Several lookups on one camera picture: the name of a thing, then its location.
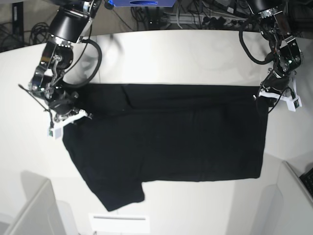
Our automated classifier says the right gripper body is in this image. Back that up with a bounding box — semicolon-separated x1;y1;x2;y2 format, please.
45;89;80;121

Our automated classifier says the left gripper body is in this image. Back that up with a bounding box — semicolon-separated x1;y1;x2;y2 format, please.
260;70;296;97

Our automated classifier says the black T-shirt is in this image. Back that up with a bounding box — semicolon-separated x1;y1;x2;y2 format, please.
63;84;268;211

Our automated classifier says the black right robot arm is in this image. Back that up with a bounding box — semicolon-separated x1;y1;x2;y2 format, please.
26;0;102;131

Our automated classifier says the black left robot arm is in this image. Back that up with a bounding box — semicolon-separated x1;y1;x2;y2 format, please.
239;0;303;108

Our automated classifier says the black keyboard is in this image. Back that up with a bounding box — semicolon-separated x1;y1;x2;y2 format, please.
300;168;313;196

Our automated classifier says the white left partition panel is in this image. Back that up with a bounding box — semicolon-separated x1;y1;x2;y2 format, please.
0;171;79;235

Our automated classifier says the white partition panel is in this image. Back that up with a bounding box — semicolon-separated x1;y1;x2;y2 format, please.
0;171;79;235
251;162;313;235

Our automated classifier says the white right partition panel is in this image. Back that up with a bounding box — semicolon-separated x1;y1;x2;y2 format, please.
251;162;313;235

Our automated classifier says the blue box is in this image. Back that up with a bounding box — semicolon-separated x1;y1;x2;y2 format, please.
112;0;176;7

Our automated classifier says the white power strip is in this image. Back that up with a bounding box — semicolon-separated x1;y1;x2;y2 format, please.
163;13;246;28

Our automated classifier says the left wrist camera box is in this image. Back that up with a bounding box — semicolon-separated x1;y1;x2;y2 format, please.
286;96;302;112

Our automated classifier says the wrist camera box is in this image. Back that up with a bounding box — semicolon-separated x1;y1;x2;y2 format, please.
47;127;63;140
286;96;302;112

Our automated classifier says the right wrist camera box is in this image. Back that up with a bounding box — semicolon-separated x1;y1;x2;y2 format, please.
47;127;63;140

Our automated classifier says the black coiled floor cable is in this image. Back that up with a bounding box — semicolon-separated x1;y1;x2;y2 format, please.
28;22;62;46

